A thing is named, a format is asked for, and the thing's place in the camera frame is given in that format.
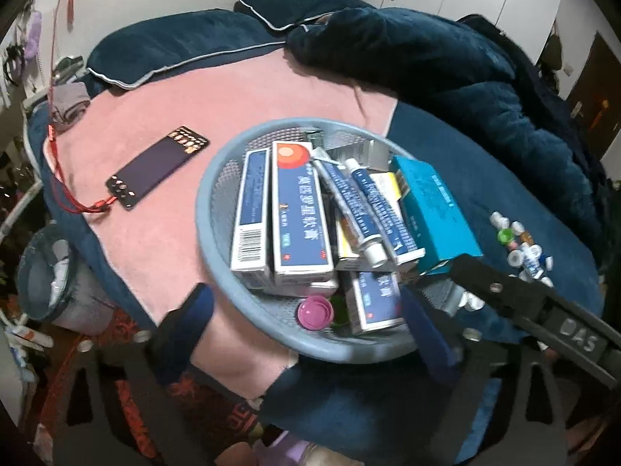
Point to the brown door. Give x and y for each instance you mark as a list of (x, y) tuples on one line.
[(596, 97)]

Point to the red patterned rug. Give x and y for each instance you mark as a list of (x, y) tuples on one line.
[(136, 398)]

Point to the dark blue bedsheet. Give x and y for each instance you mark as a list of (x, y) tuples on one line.
[(514, 189)]

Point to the pink towel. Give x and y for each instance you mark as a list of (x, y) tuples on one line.
[(194, 107)]

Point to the teal medicine box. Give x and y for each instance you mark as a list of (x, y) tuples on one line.
[(432, 208)]

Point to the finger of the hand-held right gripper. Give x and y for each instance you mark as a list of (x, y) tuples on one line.
[(480, 276)]

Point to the narrow white blue medicine box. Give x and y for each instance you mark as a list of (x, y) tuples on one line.
[(252, 204)]

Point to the blue mesh basket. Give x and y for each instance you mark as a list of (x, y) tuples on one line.
[(218, 194)]

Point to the magenta bottle cap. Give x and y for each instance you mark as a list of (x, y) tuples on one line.
[(315, 313)]

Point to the small white blue medicine box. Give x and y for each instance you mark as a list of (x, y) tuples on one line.
[(376, 301)]

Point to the grey cloth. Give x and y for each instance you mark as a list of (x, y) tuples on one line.
[(70, 99)]

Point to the purple hanging ornament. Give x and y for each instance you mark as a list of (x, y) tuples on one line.
[(32, 34)]

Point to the dark blue pillow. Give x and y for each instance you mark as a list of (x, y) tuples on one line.
[(301, 7), (170, 43)]

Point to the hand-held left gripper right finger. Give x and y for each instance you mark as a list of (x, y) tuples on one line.
[(427, 340)]

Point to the silver foil box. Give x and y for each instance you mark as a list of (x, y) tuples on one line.
[(359, 148)]

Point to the dark blue duvet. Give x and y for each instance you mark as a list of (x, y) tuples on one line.
[(436, 68)]

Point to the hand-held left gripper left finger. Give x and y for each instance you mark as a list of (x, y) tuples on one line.
[(184, 330)]

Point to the pile of white bottle caps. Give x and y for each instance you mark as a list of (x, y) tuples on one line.
[(526, 255)]

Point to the white blue ointment tube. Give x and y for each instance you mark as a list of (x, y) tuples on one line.
[(383, 208), (342, 196)]

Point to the green bottle cap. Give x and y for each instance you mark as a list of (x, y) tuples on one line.
[(504, 237)]

